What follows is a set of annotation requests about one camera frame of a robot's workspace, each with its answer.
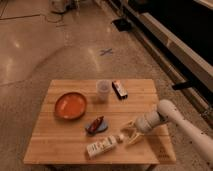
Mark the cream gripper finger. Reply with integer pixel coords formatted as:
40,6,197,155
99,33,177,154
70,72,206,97
126,132,144,146
121,120,135,131

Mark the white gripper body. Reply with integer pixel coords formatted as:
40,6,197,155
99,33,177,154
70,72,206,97
134,111,165,133

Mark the white bottle with label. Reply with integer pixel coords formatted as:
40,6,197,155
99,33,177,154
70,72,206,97
86,134,124,158

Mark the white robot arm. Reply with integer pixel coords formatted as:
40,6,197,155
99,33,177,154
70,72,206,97
121,99,213,166

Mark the black rectangular box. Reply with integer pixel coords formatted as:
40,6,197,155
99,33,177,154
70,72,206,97
112,80,128,100

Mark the red brown snack packet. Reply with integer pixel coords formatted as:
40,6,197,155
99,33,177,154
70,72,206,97
88,116,104,133

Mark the translucent plastic cup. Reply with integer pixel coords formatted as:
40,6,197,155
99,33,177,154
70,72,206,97
96,80,110,102

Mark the wooden table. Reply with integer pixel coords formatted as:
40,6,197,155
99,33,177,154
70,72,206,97
24,79,176,164

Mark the orange bowl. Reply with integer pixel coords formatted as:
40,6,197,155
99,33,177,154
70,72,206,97
54,92,87,120

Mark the long white black bench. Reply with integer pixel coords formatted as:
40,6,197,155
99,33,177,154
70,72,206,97
101,0,213,107

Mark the white machine base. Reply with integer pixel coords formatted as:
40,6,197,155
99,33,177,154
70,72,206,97
49,0,77,14

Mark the black bracket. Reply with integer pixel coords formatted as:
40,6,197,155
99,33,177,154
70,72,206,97
172,81,193,90

